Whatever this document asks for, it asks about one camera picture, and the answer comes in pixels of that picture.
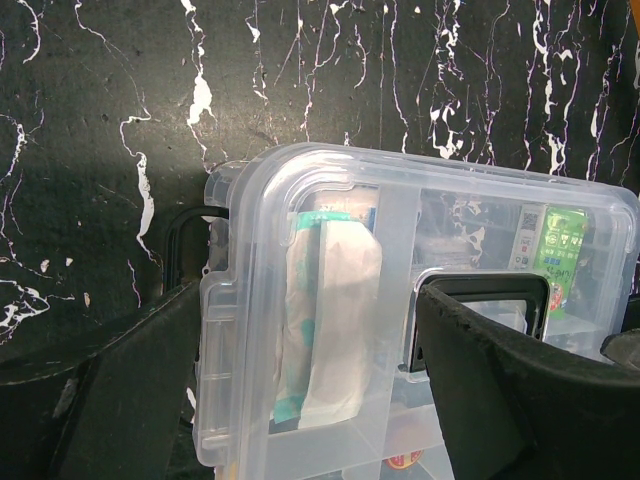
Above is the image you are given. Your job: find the small green packet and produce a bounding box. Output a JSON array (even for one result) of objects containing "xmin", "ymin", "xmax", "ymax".
[{"xmin": 534, "ymin": 207, "xmax": 588, "ymax": 319}]

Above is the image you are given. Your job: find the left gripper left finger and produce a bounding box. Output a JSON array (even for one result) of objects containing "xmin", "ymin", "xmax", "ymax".
[{"xmin": 1, "ymin": 283, "xmax": 200, "ymax": 479}]

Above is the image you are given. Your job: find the orange wooden shelf rack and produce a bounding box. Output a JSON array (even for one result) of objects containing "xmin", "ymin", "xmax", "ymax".
[{"xmin": 629, "ymin": 0, "xmax": 640, "ymax": 90}]

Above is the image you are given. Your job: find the clear plastic box lid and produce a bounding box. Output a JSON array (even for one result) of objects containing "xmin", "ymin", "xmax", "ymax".
[{"xmin": 193, "ymin": 143, "xmax": 639, "ymax": 479}]

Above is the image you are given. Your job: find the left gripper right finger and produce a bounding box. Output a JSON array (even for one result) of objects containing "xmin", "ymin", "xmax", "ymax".
[{"xmin": 417, "ymin": 287, "xmax": 639, "ymax": 479}]

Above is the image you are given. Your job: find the small red round cap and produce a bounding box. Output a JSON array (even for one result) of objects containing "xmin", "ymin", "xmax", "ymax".
[{"xmin": 384, "ymin": 450, "xmax": 424, "ymax": 471}]

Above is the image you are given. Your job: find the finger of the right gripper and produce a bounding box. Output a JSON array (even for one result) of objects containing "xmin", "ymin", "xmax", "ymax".
[{"xmin": 600, "ymin": 329, "xmax": 640, "ymax": 368}]

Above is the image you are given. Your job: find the clear plastic storage box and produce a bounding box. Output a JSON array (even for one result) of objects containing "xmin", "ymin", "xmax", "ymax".
[{"xmin": 143, "ymin": 161, "xmax": 245, "ymax": 479}]

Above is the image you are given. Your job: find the white swab packet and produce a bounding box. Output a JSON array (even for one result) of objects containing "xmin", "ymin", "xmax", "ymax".
[{"xmin": 298, "ymin": 220, "xmax": 382, "ymax": 429}]

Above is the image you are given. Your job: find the teal white ointment tube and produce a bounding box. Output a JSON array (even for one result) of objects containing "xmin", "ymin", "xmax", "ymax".
[{"xmin": 272, "ymin": 211, "xmax": 351, "ymax": 424}]

